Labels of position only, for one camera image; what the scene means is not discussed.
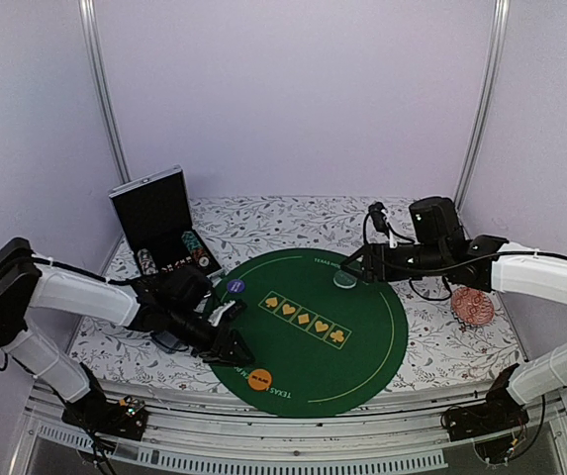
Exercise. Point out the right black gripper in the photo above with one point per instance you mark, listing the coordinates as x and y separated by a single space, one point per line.
370 264

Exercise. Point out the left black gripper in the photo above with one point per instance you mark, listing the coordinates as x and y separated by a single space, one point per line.
220 350

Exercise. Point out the orange big blind button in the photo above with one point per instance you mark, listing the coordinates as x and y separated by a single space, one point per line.
259 380

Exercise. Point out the purple small blind button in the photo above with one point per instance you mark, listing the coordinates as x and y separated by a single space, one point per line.
236 286

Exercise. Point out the blue playing card deck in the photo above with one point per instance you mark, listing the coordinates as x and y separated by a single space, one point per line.
168 343

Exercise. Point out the blue poker chip stack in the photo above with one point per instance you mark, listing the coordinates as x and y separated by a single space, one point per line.
146 263

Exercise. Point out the aluminium poker chip case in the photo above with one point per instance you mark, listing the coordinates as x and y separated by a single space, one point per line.
154 212

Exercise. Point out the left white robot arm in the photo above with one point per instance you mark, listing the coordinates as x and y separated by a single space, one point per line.
164 302

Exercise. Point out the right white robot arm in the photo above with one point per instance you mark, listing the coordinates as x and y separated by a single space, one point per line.
486 263

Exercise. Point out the round green poker mat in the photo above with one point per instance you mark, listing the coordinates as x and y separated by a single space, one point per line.
329 350

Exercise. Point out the red dice row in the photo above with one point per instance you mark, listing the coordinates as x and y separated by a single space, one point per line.
176 265

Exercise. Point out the floral patterned table cover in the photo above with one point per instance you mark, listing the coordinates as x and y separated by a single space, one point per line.
442 351

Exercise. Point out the red patterned small bowl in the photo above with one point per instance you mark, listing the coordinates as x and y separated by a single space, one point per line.
472 307

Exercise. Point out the green poker chip stack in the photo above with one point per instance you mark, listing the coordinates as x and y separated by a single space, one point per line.
193 245

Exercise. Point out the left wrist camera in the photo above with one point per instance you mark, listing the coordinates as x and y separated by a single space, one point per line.
226 312

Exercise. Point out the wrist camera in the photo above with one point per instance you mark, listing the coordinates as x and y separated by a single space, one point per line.
379 217
226 312

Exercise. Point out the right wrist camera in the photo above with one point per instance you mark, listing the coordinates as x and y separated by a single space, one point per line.
379 217

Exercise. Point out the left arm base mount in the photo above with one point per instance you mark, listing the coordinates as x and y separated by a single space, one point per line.
126 418

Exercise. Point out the right aluminium frame post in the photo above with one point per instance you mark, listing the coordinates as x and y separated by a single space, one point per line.
492 66

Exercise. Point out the aluminium frame post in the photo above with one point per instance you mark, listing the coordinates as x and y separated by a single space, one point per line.
492 66
91 36

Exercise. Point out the aluminium front rail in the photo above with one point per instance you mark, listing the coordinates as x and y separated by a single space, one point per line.
395 433

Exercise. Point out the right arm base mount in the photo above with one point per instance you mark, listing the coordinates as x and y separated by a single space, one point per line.
496 413

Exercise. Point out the left aluminium frame post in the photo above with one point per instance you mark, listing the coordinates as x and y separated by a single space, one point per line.
91 36

